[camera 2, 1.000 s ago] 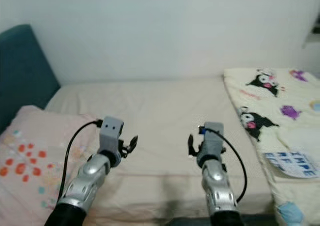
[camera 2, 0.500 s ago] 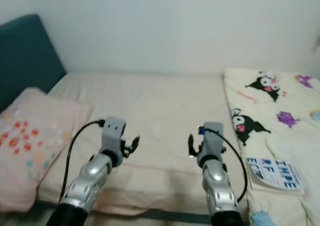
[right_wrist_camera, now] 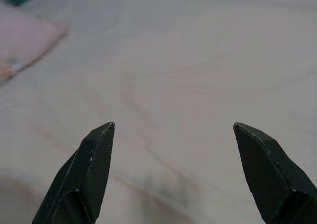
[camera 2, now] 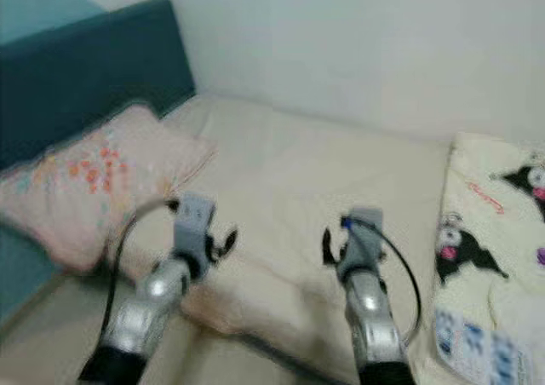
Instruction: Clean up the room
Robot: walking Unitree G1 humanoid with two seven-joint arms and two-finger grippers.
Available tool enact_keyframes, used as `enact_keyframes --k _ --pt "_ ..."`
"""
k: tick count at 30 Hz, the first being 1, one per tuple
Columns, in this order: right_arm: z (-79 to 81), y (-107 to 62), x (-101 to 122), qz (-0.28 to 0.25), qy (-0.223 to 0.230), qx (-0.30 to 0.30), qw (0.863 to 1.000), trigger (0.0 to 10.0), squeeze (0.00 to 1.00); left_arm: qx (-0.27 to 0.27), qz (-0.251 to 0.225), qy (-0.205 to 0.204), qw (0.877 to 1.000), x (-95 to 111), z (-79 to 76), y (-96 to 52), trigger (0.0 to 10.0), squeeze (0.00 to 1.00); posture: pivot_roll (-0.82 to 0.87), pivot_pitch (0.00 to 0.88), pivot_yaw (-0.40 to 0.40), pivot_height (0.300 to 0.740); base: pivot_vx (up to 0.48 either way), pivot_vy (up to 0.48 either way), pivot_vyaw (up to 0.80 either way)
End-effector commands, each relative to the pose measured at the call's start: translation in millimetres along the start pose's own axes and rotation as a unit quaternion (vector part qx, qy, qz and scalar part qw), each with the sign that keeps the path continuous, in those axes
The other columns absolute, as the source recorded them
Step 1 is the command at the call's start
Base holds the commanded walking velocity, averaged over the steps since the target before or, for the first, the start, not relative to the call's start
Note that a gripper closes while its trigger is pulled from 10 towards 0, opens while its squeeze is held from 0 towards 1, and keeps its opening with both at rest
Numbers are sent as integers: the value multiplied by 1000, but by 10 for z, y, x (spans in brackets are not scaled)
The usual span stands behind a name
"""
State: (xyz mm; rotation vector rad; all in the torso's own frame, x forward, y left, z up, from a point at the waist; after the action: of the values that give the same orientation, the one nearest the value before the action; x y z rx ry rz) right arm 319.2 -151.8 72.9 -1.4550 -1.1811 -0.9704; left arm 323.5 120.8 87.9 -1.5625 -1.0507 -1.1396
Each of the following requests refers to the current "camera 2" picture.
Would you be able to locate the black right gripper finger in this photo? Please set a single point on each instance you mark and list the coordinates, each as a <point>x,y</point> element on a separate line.
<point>332,253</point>

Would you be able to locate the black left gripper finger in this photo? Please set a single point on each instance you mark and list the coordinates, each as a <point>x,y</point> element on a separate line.
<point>224,244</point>

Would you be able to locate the pink dotted pillow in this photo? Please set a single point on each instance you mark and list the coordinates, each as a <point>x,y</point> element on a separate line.
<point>94,181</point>

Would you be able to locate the white book blue letters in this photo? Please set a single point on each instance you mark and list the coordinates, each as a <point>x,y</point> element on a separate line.
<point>477,351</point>

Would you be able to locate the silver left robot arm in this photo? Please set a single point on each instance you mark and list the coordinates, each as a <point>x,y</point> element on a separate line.
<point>153,308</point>

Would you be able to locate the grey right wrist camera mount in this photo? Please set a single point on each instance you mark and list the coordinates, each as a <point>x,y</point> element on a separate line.
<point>364,249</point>

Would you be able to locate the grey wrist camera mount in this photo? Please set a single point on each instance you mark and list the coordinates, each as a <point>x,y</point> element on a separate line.
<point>194,223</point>
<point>364,249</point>

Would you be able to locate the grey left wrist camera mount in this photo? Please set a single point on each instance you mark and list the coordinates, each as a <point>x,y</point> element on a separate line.
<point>194,223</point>

